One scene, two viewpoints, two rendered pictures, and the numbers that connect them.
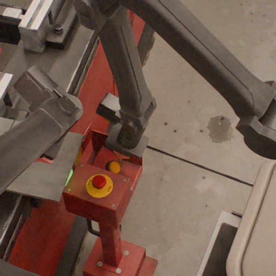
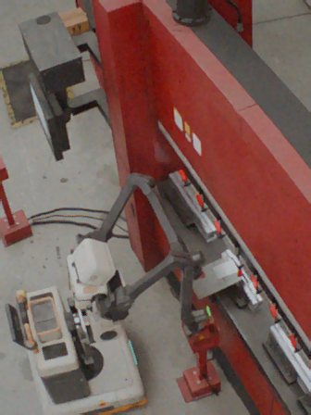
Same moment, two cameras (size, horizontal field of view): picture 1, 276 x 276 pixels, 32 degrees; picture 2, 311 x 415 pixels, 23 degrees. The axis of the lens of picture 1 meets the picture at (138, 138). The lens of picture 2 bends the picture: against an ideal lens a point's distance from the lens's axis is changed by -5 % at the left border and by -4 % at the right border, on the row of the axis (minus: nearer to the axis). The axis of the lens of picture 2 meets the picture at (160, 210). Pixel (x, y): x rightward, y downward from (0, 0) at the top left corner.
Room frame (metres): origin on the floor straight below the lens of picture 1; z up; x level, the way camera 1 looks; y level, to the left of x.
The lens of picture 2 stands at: (2.42, -1.29, 4.61)
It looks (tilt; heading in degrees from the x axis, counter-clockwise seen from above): 51 degrees down; 145
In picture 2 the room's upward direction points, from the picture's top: 7 degrees counter-clockwise
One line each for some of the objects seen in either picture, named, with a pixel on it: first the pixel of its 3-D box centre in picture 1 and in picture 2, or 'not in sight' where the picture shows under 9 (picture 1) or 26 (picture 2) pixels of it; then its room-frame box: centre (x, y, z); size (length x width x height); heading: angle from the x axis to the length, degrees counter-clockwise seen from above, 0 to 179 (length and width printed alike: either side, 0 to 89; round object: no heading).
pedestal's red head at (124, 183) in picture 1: (103, 176); (200, 329); (0.69, 0.10, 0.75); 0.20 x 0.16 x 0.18; 159
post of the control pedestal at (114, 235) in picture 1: (109, 229); (201, 357); (0.69, 0.10, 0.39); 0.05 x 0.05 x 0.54; 69
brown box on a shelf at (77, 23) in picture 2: not in sight; (72, 20); (-1.81, 1.05, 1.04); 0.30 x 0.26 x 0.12; 156
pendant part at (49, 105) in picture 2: not in sight; (50, 114); (-0.68, 0.16, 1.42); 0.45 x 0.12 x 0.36; 163
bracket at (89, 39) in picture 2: not in sight; (86, 57); (-0.69, 0.48, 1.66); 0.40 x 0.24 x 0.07; 166
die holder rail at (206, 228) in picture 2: not in sight; (192, 206); (0.11, 0.56, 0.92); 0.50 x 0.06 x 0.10; 166
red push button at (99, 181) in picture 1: (99, 183); not in sight; (0.64, 0.10, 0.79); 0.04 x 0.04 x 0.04
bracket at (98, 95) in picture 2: not in sight; (95, 115); (-0.69, 0.48, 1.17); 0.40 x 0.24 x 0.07; 166
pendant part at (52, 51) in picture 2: not in sight; (58, 92); (-0.70, 0.26, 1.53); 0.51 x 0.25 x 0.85; 163
